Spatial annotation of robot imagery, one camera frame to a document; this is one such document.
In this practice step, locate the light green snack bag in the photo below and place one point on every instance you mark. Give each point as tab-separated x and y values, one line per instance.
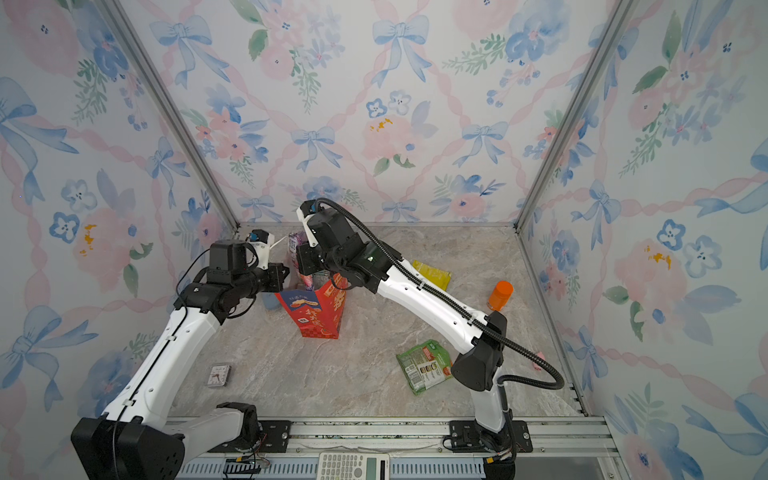
425	366

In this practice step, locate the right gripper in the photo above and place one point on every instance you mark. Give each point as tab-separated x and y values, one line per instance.
305	256

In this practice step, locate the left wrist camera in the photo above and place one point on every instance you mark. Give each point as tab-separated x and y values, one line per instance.
262	243

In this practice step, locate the grey calculator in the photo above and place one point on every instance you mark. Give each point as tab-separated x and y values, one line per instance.
352	466

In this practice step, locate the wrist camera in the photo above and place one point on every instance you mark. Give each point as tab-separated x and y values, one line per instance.
262	243
305	212

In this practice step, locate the red paper gift bag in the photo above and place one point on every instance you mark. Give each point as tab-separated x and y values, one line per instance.
316	313

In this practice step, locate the orange plastic bottle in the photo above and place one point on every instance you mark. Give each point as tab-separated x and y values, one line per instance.
500	296

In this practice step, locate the yellow chips snack bag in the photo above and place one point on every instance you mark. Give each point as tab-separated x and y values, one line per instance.
439	277

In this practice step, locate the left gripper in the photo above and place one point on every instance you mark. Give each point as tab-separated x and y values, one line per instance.
277	271

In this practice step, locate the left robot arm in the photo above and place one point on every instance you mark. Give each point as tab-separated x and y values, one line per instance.
132	438

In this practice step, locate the small square clock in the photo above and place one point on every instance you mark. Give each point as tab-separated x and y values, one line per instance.
218	376

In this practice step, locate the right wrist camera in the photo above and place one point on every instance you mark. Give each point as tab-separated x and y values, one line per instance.
305	212

